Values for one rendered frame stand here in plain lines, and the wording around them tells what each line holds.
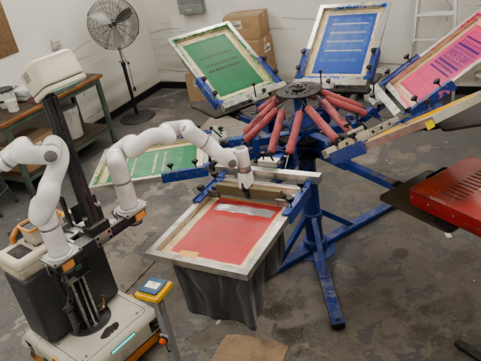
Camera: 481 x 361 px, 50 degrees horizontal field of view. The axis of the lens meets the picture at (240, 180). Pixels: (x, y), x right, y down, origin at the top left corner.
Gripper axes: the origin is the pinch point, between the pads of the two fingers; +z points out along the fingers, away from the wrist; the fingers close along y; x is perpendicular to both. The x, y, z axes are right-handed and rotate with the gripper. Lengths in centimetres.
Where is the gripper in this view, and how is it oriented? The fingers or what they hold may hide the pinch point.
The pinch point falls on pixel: (248, 193)
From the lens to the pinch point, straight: 288.4
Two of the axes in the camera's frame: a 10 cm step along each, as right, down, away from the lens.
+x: 8.8, 1.0, -4.7
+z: 1.6, 8.6, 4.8
